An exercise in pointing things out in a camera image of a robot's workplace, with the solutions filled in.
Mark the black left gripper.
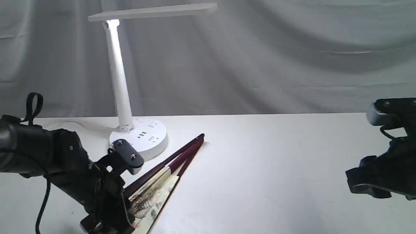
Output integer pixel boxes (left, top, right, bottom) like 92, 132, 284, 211
52, 153, 134, 234

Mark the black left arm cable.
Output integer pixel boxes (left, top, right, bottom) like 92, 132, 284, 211
19, 92, 52, 234

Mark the painted paper folding fan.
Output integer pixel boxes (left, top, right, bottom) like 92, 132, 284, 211
123, 133, 205, 234

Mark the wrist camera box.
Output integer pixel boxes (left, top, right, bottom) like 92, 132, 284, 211
366, 98, 416, 129
109, 139, 144, 175

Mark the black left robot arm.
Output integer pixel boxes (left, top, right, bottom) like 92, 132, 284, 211
1, 116, 138, 234

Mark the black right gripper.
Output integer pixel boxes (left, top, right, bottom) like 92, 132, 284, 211
345, 137, 416, 200

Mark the grey backdrop cloth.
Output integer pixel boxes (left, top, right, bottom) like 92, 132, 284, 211
0, 0, 416, 117

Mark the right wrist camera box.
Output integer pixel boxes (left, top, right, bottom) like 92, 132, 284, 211
366, 98, 416, 129

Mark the white power cable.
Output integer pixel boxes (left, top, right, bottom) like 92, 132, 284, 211
45, 121, 114, 131

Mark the white desk lamp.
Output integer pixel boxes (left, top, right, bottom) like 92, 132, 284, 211
88, 3, 217, 161

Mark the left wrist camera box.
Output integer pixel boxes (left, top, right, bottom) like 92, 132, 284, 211
109, 139, 144, 175

